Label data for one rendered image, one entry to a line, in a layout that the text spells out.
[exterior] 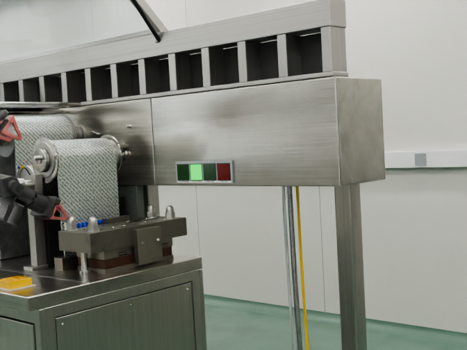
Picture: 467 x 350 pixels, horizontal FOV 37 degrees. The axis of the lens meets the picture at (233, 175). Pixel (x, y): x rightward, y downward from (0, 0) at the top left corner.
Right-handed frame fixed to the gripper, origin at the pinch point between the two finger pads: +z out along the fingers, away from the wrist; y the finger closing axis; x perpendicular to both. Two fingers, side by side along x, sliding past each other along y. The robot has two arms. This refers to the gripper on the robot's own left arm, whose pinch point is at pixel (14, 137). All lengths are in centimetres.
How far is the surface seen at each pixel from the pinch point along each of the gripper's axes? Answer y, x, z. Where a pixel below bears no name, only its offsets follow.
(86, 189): 3.9, 0.8, 28.8
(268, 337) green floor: -93, 43, 257
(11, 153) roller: -23.5, 4.2, 12.6
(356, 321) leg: 80, -7, 87
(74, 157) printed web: 4.1, 6.4, 18.7
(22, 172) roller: -16.4, -1.1, 16.4
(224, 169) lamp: 46, 18, 43
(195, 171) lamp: 33, 18, 43
